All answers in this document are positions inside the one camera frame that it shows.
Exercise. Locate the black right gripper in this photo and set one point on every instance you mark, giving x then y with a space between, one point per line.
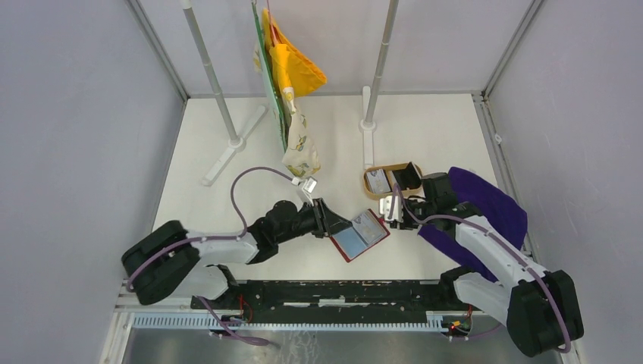
403 224

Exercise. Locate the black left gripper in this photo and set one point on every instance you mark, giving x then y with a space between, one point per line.
327 221

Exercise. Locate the red leather card holder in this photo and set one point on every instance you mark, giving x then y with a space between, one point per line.
350 245

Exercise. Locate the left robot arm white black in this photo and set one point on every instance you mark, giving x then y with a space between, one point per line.
173 261

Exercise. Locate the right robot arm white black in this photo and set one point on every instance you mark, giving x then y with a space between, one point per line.
483 229

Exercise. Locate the tan oval card tray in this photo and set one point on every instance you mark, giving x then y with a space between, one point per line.
388 169

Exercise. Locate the cream patterned fabric bag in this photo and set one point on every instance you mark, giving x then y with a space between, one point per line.
301 156

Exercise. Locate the right grey stand pole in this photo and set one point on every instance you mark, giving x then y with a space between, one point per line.
367 125

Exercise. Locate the grey stand pole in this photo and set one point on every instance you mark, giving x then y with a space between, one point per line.
367 125
237 141

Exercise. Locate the left grey stand pole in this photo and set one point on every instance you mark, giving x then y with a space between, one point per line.
237 141

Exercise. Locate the yellow cloth hanging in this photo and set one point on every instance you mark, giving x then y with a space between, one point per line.
295 75

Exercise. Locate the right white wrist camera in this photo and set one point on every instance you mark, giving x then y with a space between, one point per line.
391 208

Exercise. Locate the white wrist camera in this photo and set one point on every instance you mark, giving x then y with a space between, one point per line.
391 208
304 188

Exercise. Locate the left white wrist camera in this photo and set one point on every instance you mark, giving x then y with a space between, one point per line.
304 188

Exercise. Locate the white toothed cable rail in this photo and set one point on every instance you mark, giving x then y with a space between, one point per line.
205 321

